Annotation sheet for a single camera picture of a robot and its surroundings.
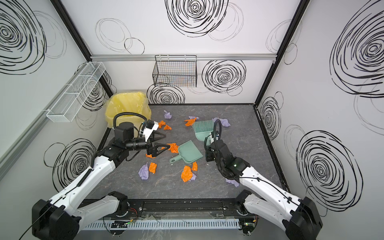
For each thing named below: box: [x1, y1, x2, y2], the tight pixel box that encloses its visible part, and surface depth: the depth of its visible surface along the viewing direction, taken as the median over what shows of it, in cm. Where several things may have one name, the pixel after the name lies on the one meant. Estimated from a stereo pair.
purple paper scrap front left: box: [138, 162, 149, 180], surface depth 86 cm
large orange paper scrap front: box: [181, 165, 193, 183], surface depth 86 cm
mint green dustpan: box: [169, 140, 204, 164], surface depth 95 cm
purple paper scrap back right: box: [211, 117, 231, 127], surface depth 110 cm
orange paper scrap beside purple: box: [149, 162, 158, 174], surface depth 88 cm
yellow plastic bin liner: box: [105, 92, 152, 128], surface depth 94 cm
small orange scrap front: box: [191, 161, 198, 172], surface depth 88 cm
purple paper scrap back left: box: [164, 110, 172, 120], surface depth 111 cm
